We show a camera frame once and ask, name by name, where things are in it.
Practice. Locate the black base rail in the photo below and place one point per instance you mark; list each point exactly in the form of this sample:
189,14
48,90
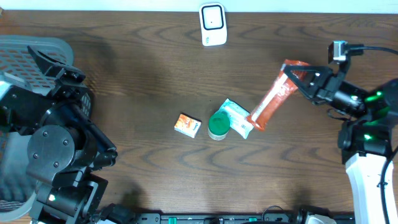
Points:
273,214

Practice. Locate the grey plastic mesh basket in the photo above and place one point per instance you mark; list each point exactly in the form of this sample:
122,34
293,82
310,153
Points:
17,189

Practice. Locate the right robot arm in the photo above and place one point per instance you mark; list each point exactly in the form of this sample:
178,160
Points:
365,138

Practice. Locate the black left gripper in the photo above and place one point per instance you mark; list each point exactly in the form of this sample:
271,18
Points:
71,79

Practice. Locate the white barcode scanner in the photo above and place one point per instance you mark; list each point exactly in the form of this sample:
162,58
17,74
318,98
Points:
213,24

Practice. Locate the red chocolate bar wrapper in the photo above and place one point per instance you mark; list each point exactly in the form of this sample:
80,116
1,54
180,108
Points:
280,90

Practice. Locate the green white wipes packet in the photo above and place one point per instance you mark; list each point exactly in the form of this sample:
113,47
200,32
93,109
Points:
237,116

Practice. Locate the orange small box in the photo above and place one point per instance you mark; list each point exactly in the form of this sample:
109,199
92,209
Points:
187,125

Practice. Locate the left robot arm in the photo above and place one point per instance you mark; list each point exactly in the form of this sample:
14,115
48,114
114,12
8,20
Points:
65,147

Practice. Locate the green lid jar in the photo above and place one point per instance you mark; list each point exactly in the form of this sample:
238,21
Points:
218,126

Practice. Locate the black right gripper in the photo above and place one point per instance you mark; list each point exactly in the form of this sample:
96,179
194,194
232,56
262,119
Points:
321,75

